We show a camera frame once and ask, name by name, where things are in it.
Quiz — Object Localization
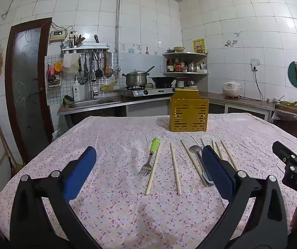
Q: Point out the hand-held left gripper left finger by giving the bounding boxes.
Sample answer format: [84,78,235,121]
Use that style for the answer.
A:
[9,146,102,249]

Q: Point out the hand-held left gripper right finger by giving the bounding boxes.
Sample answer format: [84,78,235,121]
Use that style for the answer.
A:
[198,145,296,249]

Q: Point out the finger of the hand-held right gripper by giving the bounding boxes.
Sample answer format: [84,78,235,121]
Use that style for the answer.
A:
[272,140,297,165]

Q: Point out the metal spoon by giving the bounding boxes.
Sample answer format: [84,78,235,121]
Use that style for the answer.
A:
[189,145,214,187]

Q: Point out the yellow perforated utensil holder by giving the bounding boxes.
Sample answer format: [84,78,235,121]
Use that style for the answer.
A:
[169,88,209,133]

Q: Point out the green handled fork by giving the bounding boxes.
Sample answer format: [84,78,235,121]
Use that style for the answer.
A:
[138,138,161,175]

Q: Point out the wooden cutting board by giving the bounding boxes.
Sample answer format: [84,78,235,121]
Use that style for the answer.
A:
[275,103,297,118]

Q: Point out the floral tablecloth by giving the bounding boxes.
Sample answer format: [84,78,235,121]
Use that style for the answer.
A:
[0,113,297,249]

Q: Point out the kitchen counter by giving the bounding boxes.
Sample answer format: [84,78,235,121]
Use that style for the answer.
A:
[57,91,276,121]

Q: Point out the steel sink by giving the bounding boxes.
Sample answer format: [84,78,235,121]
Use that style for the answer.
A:
[68,97,118,109]

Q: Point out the steel faucet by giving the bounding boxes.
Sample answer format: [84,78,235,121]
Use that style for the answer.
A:
[89,80,99,100]

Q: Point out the white soap dispenser bottle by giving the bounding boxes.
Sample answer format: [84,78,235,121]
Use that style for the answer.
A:
[73,77,81,101]

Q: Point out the white rice cooker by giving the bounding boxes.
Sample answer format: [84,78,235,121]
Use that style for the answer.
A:
[222,81,240,98]

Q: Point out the mesh strainer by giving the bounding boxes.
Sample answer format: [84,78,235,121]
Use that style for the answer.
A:
[75,70,89,85]

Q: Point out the black spatula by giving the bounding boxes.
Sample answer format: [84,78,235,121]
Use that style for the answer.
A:
[95,52,103,78]

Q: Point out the gas stove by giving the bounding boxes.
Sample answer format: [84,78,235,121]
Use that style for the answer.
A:
[119,87,176,98]

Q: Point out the corner shelf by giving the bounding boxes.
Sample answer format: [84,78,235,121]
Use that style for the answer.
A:
[162,52,209,92]

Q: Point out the dark framed glass door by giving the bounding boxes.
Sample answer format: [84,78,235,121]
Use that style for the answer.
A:
[5,17,55,164]

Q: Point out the black wok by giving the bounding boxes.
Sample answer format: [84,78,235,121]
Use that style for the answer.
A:
[149,76,188,88]

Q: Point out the wooden spatula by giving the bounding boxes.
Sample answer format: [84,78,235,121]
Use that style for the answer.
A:
[104,52,114,77]

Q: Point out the steel pot with lid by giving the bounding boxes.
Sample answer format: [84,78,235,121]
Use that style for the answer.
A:
[122,66,155,88]

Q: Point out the white hanging cloth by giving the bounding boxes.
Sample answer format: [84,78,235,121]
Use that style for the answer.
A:
[62,54,81,73]

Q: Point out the row of sauce bottles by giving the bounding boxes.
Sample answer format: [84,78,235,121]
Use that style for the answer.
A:
[166,57,188,72]

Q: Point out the black power cord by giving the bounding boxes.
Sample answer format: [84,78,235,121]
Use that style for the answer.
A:
[252,67,275,101]

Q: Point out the yellow hose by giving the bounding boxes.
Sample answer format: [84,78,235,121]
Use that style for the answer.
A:
[100,76,119,92]

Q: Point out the wire wall grid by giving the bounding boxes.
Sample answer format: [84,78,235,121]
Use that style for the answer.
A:
[46,54,64,104]

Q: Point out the wall utensil rack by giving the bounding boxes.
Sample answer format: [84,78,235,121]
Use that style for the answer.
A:
[61,44,110,55]

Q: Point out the yellow wall poster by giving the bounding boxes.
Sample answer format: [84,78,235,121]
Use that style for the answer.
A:
[192,38,206,54]

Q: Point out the white wall control box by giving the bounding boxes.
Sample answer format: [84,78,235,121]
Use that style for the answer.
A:
[49,30,68,42]

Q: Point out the white wall pipe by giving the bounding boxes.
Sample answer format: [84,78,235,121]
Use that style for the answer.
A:
[114,0,123,68]

